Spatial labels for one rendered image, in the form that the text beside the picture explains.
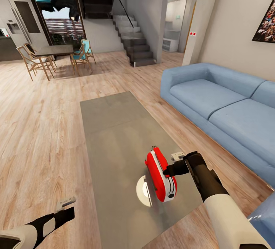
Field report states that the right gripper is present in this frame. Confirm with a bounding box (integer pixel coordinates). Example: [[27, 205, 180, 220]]
[[163, 161, 187, 177]]

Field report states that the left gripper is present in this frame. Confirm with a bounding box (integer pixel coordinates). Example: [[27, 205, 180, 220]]
[[57, 207, 74, 228]]

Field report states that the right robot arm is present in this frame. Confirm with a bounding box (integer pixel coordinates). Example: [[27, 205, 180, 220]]
[[163, 151, 272, 249]]

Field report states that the radio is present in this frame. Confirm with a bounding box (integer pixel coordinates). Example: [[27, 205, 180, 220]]
[[145, 147, 178, 202]]

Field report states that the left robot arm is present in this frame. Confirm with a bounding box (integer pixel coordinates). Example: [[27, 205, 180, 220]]
[[0, 196, 76, 249]]

